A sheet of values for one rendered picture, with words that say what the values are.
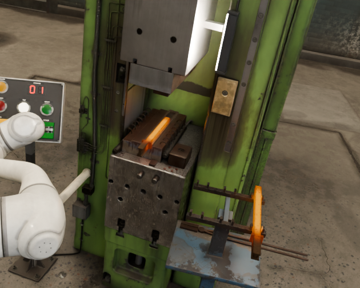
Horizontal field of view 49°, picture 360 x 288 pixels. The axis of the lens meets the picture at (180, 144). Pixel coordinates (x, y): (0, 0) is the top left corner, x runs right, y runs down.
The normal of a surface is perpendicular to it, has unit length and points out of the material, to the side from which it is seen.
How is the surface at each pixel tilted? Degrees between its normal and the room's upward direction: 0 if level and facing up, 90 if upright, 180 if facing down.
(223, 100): 90
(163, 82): 90
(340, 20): 89
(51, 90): 60
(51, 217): 27
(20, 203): 8
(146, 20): 90
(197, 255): 0
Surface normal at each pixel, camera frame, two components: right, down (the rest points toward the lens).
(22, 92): 0.20, 0.01
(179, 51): -0.29, 0.44
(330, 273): 0.15, -0.86
